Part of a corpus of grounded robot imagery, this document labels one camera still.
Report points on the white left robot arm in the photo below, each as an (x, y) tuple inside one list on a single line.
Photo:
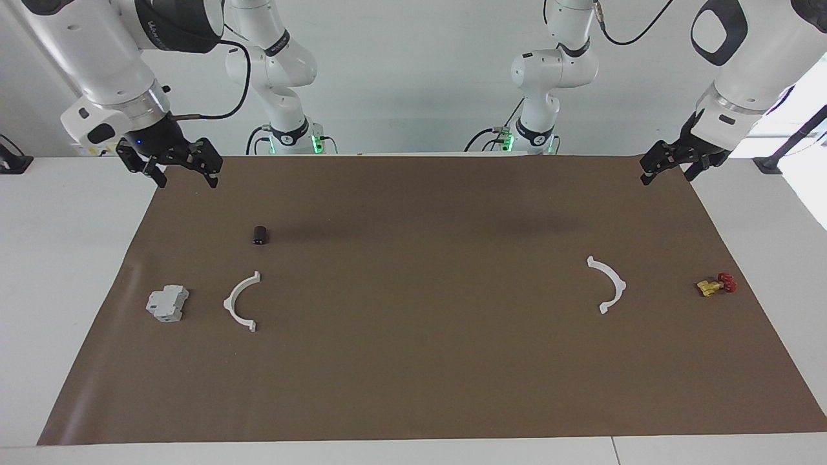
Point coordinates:
[(549, 71)]

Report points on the grey circuit breaker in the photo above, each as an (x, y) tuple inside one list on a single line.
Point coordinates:
[(167, 303)]

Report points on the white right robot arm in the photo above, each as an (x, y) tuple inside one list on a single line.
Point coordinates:
[(97, 51)]

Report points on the white wall socket box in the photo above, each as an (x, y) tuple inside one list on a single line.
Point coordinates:
[(97, 150)]

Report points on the brown table mat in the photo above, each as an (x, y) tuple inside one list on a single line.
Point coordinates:
[(413, 361)]

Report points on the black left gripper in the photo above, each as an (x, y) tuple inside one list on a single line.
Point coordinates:
[(703, 145)]

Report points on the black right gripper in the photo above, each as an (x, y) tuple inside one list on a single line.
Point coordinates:
[(161, 139)]

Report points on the small black cylinder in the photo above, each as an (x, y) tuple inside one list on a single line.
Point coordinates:
[(260, 235)]

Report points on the black stand foot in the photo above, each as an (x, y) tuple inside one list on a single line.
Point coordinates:
[(14, 163)]

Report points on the black angled stand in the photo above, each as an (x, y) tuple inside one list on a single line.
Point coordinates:
[(772, 165)]

